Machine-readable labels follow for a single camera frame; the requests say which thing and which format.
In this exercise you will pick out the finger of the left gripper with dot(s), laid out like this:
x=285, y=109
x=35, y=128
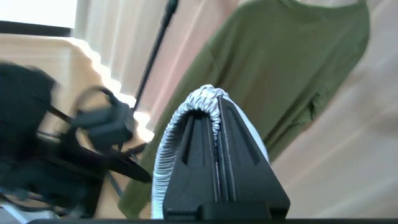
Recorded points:
x=127, y=169

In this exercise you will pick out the black clothes rack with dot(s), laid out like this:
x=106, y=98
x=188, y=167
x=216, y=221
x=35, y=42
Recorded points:
x=155, y=46

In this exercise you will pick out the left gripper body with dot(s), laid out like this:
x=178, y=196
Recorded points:
x=68, y=174

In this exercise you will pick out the beige curtain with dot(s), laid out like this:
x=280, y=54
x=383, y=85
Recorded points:
x=342, y=155

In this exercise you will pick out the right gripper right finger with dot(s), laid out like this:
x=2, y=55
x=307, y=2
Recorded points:
x=252, y=180

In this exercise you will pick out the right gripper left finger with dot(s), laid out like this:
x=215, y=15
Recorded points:
x=192, y=180

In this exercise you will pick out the pale grey garment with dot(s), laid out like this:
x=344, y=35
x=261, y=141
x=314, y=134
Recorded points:
x=174, y=130

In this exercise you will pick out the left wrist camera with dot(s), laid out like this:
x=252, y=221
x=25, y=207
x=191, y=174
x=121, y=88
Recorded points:
x=105, y=127

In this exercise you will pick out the green long-sleeved shirt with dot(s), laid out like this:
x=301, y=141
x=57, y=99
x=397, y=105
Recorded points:
x=280, y=62

